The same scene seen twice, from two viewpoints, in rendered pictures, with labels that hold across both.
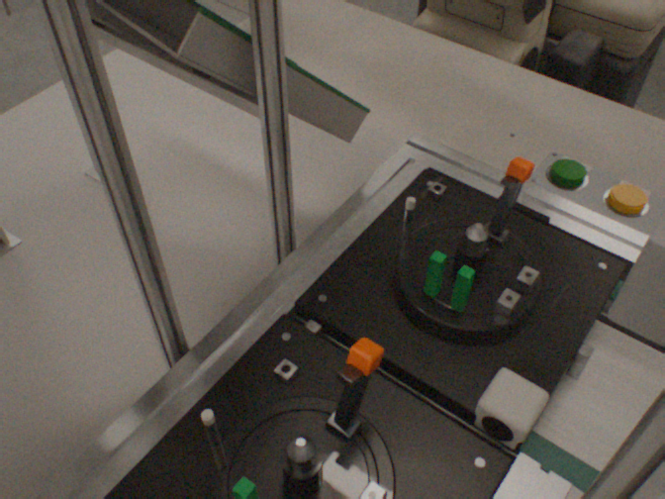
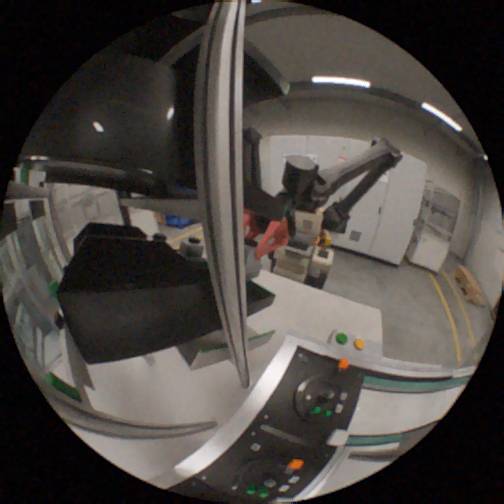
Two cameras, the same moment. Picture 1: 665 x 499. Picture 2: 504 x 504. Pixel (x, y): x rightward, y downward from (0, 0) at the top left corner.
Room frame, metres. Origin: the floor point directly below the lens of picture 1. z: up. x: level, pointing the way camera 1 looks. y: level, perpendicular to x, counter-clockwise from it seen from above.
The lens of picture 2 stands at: (0.40, 0.04, 1.41)
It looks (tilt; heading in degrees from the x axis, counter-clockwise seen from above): 30 degrees down; 356
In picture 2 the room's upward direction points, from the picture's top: straight up
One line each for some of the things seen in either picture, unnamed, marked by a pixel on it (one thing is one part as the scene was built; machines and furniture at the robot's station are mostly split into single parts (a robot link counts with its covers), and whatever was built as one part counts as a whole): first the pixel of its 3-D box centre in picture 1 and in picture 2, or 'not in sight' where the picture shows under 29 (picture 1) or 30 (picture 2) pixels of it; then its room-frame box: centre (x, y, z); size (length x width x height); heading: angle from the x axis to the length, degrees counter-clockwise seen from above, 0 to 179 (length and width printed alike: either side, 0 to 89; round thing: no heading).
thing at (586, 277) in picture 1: (463, 287); (318, 398); (0.40, -0.13, 0.96); 0.24 x 0.24 x 0.02; 53
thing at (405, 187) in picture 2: not in sight; (397, 210); (2.31, -2.98, 1.12); 0.80 x 0.54 x 2.25; 54
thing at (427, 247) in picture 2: not in sight; (418, 214); (2.76, -5.02, 1.13); 2.66 x 1.46 x 2.25; 144
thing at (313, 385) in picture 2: (466, 275); (320, 397); (0.40, -0.13, 0.98); 0.14 x 0.14 x 0.02
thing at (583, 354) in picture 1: (579, 361); not in sight; (0.33, -0.23, 0.95); 0.01 x 0.01 x 0.04; 53
